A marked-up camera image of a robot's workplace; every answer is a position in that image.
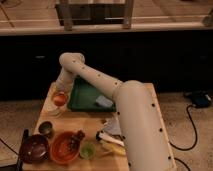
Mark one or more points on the small metal cup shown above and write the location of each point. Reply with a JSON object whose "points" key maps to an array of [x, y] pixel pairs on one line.
{"points": [[46, 129]]}

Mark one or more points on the yellow banana toy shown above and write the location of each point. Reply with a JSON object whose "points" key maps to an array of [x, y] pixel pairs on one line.
{"points": [[114, 148]]}

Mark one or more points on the small green cup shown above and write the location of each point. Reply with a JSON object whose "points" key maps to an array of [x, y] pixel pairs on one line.
{"points": [[87, 150]]}

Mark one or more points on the blue grey sponge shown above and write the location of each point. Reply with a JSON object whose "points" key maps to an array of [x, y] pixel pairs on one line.
{"points": [[104, 102]]}

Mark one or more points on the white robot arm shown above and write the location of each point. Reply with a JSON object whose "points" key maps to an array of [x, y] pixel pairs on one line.
{"points": [[142, 126]]}

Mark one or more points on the red orange apple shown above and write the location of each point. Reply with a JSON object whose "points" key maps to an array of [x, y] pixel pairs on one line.
{"points": [[60, 99]]}

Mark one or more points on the orange plastic bowl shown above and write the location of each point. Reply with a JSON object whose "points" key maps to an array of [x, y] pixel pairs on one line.
{"points": [[60, 151]]}

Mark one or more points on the dark brown bowl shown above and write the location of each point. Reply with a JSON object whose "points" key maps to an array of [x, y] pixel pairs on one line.
{"points": [[34, 149]]}

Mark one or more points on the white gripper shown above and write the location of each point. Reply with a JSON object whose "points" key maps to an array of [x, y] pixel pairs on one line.
{"points": [[63, 86]]}

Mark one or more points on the dark brown toy piece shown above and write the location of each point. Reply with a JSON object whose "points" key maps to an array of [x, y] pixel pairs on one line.
{"points": [[76, 139]]}

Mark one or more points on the green plastic tray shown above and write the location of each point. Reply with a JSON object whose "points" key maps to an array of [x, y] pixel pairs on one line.
{"points": [[83, 98]]}

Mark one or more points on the wooden chair frame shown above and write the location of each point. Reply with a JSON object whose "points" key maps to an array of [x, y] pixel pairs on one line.
{"points": [[94, 12]]}

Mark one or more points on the grey cloth pouch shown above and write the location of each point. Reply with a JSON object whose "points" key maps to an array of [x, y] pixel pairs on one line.
{"points": [[111, 126]]}

